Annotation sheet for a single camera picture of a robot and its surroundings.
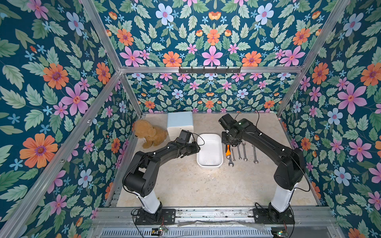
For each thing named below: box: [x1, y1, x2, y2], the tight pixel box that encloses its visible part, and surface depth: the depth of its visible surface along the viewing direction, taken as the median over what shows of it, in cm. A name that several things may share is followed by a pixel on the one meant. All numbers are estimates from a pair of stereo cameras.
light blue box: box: [166, 111, 194, 143], surface depth 96 cm
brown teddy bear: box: [132, 119, 169, 149], surface depth 91 cm
